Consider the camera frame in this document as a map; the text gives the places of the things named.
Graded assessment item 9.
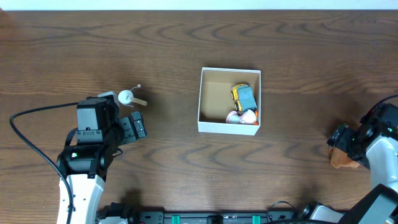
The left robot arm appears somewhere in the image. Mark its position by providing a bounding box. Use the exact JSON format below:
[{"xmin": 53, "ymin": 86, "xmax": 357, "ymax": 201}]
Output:
[{"xmin": 57, "ymin": 92, "xmax": 147, "ymax": 223}]

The white cardboard box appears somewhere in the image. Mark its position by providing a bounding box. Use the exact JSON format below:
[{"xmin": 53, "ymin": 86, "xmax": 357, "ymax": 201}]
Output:
[{"xmin": 197, "ymin": 67, "xmax": 261, "ymax": 136}]

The brown plush toy orange top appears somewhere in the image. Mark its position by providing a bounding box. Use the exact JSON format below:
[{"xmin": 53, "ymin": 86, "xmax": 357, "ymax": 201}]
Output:
[{"xmin": 328, "ymin": 147, "xmax": 360, "ymax": 169}]

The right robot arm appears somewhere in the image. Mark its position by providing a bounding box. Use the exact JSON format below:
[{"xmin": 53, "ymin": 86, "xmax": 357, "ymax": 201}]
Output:
[{"xmin": 300, "ymin": 103, "xmax": 397, "ymax": 223}]

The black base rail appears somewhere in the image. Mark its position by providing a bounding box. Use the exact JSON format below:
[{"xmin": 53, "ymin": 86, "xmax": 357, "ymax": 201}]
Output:
[{"xmin": 99, "ymin": 200, "xmax": 312, "ymax": 224}]

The yellow grey toy truck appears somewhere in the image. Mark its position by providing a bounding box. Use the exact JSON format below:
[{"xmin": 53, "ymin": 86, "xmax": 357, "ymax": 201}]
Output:
[{"xmin": 231, "ymin": 83, "xmax": 257, "ymax": 113}]

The white drum toy wooden handle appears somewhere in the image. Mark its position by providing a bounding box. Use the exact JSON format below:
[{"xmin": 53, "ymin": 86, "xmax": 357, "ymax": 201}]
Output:
[{"xmin": 118, "ymin": 84, "xmax": 147, "ymax": 107}]

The pink duck toy with hat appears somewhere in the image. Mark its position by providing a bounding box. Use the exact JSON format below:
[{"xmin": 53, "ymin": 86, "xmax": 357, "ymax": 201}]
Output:
[{"xmin": 226, "ymin": 110, "xmax": 259, "ymax": 125}]

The right black cable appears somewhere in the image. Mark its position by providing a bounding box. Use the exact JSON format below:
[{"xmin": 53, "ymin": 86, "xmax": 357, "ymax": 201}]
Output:
[{"xmin": 360, "ymin": 95, "xmax": 398, "ymax": 124}]

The left black cable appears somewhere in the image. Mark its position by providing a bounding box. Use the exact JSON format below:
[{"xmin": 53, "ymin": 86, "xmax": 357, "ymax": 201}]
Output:
[{"xmin": 9, "ymin": 101, "xmax": 80, "ymax": 224}]

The black cable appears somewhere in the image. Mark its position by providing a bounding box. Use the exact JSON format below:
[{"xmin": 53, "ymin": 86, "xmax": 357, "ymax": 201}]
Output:
[
  {"xmin": 9, "ymin": 101, "xmax": 80, "ymax": 224},
  {"xmin": 360, "ymin": 95, "xmax": 398, "ymax": 124}
]

